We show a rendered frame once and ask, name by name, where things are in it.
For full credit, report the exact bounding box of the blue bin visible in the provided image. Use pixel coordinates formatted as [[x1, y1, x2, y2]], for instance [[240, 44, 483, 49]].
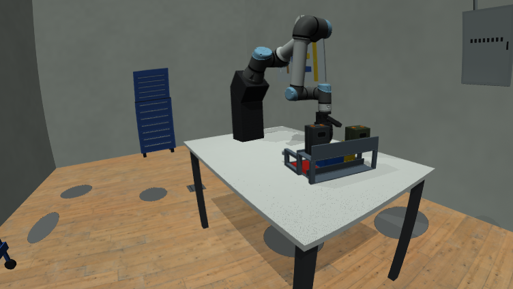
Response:
[[316, 157, 344, 167]]

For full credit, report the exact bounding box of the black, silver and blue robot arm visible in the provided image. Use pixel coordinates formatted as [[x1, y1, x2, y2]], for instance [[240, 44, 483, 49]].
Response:
[[242, 15, 332, 112]]

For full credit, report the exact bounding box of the black case with orange latches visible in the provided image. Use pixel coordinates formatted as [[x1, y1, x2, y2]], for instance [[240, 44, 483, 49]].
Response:
[[345, 125, 370, 140], [305, 124, 329, 155]]

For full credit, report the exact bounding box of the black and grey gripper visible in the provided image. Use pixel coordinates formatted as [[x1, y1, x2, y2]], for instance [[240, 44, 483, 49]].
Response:
[[314, 111, 333, 142]]

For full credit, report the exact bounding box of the yellow bin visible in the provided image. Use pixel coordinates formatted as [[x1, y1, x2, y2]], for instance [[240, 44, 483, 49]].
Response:
[[344, 155, 355, 162]]

